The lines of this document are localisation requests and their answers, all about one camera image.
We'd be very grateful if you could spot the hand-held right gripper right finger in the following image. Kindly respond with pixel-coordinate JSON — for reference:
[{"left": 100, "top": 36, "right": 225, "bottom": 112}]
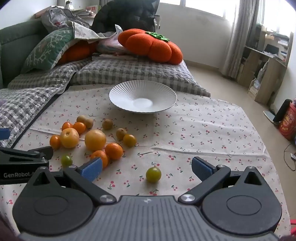
[{"left": 178, "top": 156, "right": 273, "bottom": 204}]

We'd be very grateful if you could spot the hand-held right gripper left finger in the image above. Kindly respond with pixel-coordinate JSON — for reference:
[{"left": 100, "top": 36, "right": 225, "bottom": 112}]
[{"left": 25, "top": 157, "right": 117, "bottom": 205}]

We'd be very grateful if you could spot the orange mandarin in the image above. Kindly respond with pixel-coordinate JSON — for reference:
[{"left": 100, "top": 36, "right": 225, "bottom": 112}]
[
  {"left": 90, "top": 150, "right": 109, "bottom": 169},
  {"left": 105, "top": 143, "right": 124, "bottom": 160}
]

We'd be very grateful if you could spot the green cherry tomato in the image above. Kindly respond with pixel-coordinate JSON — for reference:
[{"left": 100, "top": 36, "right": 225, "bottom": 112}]
[{"left": 61, "top": 155, "right": 73, "bottom": 168}]

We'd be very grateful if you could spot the dimpled yellow round fruit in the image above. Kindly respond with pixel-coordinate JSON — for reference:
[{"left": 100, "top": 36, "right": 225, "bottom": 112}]
[{"left": 60, "top": 128, "right": 80, "bottom": 149}]

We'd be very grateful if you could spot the smooth yellow round fruit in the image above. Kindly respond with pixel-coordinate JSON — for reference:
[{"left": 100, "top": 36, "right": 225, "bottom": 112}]
[{"left": 85, "top": 130, "right": 107, "bottom": 152}]

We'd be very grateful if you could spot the yellow-orange cherry tomato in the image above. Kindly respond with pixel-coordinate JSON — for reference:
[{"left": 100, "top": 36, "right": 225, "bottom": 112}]
[{"left": 123, "top": 134, "right": 137, "bottom": 148}]

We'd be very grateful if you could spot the yellow-green cherry tomato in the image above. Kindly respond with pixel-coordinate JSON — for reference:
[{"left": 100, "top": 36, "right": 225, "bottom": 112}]
[{"left": 146, "top": 167, "right": 162, "bottom": 183}]

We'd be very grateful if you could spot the white ribbed plate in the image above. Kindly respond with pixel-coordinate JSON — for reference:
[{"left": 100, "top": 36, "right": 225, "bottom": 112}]
[{"left": 109, "top": 80, "right": 178, "bottom": 114}]

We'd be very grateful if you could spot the cherry print tablecloth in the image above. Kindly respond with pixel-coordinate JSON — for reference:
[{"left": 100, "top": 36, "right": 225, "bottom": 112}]
[{"left": 0, "top": 83, "right": 292, "bottom": 237}]

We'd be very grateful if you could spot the dark oval board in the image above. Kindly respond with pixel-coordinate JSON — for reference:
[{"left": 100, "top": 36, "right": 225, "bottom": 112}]
[{"left": 263, "top": 110, "right": 277, "bottom": 122}]

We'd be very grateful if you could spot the green branch print cushion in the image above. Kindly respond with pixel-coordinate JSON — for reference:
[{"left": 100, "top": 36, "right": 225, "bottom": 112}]
[{"left": 20, "top": 28, "right": 77, "bottom": 75}]

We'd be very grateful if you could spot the green sofa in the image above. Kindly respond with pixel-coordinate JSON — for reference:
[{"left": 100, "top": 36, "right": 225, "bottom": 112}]
[{"left": 0, "top": 20, "right": 53, "bottom": 90}]

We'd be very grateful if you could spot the red printed bag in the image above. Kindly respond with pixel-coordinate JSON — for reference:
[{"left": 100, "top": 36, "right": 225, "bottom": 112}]
[{"left": 277, "top": 102, "right": 296, "bottom": 141}]

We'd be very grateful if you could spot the black tube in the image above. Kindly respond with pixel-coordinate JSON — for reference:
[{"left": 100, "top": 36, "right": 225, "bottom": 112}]
[{"left": 273, "top": 99, "right": 292, "bottom": 123}]

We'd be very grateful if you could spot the plain orange cushion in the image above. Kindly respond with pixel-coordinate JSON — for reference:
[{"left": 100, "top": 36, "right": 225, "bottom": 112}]
[{"left": 57, "top": 42, "right": 97, "bottom": 65}]

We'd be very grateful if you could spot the grey checked blanket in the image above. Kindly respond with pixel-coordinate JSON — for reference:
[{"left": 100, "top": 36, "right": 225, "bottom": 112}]
[{"left": 0, "top": 54, "right": 211, "bottom": 149}]

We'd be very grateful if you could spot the wooden shelf desk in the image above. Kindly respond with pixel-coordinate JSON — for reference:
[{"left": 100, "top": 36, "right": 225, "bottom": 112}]
[{"left": 237, "top": 25, "right": 294, "bottom": 105}]

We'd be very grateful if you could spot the translucent plastic bag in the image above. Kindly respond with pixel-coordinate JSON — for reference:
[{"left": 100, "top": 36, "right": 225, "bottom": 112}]
[{"left": 96, "top": 24, "right": 126, "bottom": 52}]

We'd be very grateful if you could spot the beige floral cloth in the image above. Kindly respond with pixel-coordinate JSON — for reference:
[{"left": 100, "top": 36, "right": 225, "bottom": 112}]
[{"left": 67, "top": 21, "right": 104, "bottom": 41}]

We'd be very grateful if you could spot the orange pumpkin cushion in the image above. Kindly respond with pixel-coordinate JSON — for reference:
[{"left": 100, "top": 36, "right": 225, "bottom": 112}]
[{"left": 118, "top": 28, "right": 183, "bottom": 65}]

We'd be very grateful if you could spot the grey curtain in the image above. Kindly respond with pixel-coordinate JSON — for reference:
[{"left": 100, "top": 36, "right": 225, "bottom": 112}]
[{"left": 222, "top": 0, "right": 264, "bottom": 78}]

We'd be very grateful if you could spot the stack of books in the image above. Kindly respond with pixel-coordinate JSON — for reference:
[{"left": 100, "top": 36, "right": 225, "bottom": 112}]
[{"left": 72, "top": 5, "right": 100, "bottom": 18}]

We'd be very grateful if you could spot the black jacket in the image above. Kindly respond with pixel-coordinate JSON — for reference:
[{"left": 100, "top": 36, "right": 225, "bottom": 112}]
[{"left": 91, "top": 0, "right": 160, "bottom": 35}]

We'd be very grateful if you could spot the window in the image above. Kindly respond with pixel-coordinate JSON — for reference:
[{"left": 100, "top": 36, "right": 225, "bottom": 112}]
[{"left": 159, "top": 0, "right": 296, "bottom": 33}]

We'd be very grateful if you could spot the black floor cable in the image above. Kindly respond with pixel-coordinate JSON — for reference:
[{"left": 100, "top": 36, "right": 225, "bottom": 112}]
[{"left": 284, "top": 142, "right": 296, "bottom": 172}]

